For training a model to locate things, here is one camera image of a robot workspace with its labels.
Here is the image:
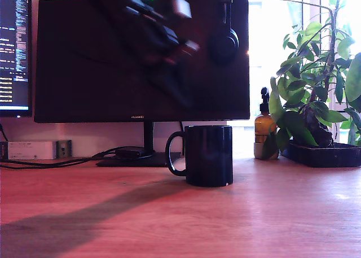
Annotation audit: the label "black plant tray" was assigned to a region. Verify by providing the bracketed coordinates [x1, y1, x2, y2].
[280, 141, 361, 168]

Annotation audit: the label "grey wall socket block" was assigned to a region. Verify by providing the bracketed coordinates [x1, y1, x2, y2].
[55, 139, 73, 159]

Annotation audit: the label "green potted plant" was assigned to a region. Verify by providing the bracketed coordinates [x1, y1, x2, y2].
[262, 0, 361, 160]

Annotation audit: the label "monitor showing text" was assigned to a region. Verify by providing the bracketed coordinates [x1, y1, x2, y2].
[0, 0, 33, 118]

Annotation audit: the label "black coffee mug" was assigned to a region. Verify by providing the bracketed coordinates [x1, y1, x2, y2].
[165, 124, 234, 187]

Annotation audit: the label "black headphones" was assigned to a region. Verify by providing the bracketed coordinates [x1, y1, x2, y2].
[207, 0, 240, 65]

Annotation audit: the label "black monitor stand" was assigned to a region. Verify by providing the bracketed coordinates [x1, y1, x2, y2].
[95, 121, 181, 168]

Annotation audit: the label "white flat box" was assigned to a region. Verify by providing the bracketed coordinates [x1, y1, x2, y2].
[7, 141, 57, 160]

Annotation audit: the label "white bottle holder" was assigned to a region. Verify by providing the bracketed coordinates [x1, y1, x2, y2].
[253, 141, 280, 160]

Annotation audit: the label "black table cable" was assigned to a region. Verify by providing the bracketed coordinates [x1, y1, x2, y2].
[0, 146, 126, 166]
[0, 153, 116, 170]

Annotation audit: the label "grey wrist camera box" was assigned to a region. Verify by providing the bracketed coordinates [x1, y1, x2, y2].
[168, 0, 193, 19]

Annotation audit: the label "amber pump bottle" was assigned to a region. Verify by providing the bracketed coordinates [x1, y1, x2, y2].
[254, 87, 279, 145]

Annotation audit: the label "large black monitor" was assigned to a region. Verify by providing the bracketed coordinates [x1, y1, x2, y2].
[33, 0, 251, 124]

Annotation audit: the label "small black adapter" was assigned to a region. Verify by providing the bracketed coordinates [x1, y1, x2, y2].
[115, 147, 142, 159]

